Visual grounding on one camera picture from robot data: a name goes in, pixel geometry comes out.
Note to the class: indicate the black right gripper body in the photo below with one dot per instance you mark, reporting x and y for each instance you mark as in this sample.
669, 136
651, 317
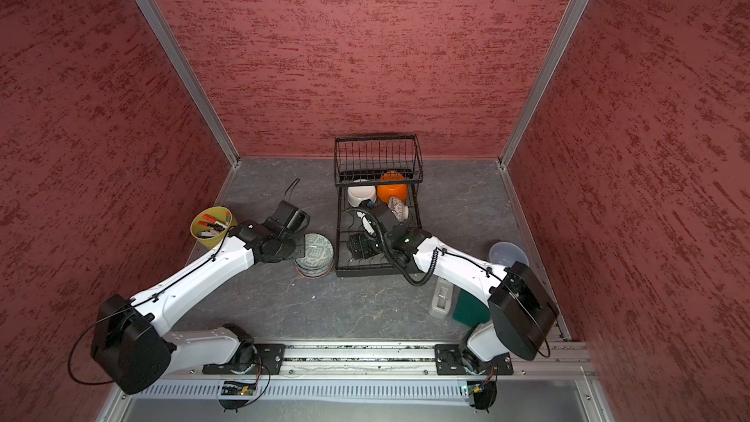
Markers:
388, 243

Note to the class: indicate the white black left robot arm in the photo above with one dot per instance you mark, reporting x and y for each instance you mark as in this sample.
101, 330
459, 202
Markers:
135, 341

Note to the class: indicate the green geometric pattern bowl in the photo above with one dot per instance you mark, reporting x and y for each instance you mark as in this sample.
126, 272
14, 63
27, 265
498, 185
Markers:
318, 253

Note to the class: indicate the red white sunburst bowl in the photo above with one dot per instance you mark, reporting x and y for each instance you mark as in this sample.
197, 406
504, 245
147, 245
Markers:
399, 209

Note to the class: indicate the red marker in cup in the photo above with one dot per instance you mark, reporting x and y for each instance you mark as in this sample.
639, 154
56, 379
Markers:
219, 227

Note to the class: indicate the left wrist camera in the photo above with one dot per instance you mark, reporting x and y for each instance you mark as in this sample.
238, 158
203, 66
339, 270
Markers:
288, 221

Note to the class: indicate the black wire dish rack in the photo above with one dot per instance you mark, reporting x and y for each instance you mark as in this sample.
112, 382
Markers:
377, 178

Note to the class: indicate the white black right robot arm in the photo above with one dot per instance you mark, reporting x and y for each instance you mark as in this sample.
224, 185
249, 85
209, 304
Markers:
521, 311

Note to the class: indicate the patterned bowl stack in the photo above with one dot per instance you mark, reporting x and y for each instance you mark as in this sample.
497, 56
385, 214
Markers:
318, 273

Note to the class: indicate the white ceramic bowl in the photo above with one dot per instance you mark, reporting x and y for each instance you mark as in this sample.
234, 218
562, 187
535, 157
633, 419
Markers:
360, 192

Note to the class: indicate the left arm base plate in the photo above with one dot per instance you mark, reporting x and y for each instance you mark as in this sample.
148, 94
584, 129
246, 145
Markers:
263, 358

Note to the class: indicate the orange plastic bowl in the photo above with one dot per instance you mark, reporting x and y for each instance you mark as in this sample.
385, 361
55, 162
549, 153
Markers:
391, 184

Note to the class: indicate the green sponge pad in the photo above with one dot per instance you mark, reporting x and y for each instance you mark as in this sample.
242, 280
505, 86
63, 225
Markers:
469, 310

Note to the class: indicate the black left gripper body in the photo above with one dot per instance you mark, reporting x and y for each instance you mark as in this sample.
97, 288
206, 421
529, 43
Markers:
292, 247

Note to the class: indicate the translucent measuring cup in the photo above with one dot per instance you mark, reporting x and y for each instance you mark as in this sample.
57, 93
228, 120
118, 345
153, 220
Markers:
506, 254

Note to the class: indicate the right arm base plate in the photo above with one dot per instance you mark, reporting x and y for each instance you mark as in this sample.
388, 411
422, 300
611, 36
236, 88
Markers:
454, 359

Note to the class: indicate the yellow-green pen cup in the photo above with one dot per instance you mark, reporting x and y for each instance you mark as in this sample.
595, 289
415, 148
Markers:
207, 237

